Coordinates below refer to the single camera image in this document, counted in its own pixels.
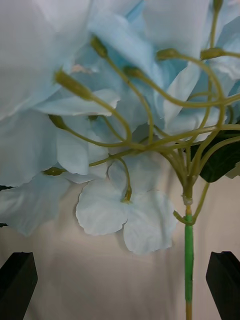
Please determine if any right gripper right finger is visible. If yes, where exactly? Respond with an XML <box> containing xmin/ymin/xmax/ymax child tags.
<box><xmin>205</xmin><ymin>250</ymin><xmax>240</xmax><ymax>320</ymax></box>

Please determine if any pale blue artificial flower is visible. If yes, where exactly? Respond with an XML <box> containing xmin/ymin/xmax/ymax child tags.
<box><xmin>0</xmin><ymin>0</ymin><xmax>240</xmax><ymax>320</ymax></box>

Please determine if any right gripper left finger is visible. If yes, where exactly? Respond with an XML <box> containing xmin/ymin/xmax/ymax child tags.
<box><xmin>0</xmin><ymin>251</ymin><xmax>39</xmax><ymax>320</ymax></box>

